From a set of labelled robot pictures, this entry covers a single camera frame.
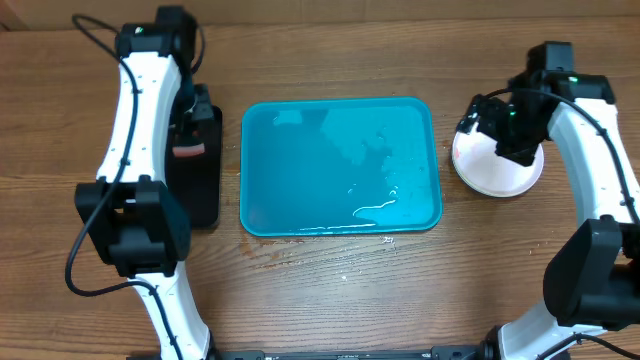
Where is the black water tray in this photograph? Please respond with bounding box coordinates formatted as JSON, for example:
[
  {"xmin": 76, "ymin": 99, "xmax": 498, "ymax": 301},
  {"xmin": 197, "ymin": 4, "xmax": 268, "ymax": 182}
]
[{"xmin": 166, "ymin": 105, "xmax": 223, "ymax": 229}]

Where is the teal plastic tray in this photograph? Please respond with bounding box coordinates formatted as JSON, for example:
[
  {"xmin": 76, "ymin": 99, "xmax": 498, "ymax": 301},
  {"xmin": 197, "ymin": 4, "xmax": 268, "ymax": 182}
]
[{"xmin": 239, "ymin": 97, "xmax": 444, "ymax": 237}]

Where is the white plate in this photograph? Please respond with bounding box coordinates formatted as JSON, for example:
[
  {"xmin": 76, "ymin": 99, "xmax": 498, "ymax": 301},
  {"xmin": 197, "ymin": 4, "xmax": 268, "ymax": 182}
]
[{"xmin": 451, "ymin": 131, "xmax": 545, "ymax": 198}]

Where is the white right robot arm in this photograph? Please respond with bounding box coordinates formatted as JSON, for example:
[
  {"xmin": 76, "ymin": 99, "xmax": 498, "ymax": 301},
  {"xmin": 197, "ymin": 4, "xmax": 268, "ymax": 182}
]
[{"xmin": 451, "ymin": 41, "xmax": 639, "ymax": 359}]

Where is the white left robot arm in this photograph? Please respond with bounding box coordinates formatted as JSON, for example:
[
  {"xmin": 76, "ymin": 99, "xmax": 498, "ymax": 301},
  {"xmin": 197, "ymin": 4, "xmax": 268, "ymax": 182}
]
[{"xmin": 64, "ymin": 6, "xmax": 214, "ymax": 359}]

